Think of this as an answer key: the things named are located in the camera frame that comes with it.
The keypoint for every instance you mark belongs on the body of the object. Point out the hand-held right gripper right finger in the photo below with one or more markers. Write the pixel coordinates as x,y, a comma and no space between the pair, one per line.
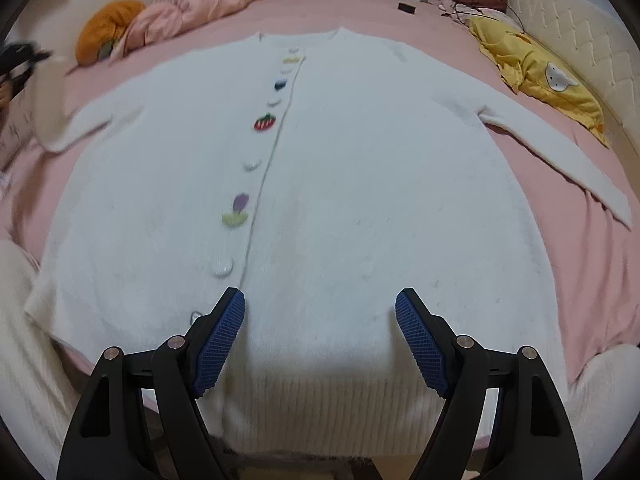
422,345

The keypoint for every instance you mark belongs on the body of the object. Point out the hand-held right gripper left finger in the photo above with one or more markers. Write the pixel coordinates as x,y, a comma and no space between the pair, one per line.
220,345

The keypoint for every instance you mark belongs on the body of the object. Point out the white knit cardigan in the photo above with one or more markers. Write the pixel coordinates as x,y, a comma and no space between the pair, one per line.
350,185

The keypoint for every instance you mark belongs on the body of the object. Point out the orange pumpkin plush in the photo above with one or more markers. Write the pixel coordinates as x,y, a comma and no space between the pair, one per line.
107,25

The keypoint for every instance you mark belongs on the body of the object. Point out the pink bed sheet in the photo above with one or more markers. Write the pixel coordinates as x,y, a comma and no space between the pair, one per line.
590,280

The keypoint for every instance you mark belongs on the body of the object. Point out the person's white fluffy clothing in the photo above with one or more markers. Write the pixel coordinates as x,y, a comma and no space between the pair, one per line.
30,360

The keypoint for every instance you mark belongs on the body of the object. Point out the pink quilt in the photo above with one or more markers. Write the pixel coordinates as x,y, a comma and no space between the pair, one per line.
210,0

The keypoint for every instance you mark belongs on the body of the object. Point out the yellow pillow with cat print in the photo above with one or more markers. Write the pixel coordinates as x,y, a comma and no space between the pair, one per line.
530,60

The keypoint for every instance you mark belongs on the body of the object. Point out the light pink cloth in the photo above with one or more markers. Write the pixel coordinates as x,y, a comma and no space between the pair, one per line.
450,10

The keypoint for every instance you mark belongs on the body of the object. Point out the small black flat object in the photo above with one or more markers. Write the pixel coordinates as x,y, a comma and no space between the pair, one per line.
406,7

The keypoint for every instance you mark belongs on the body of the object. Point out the cream tufted headboard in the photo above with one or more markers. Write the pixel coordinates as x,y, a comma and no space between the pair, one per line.
575,25

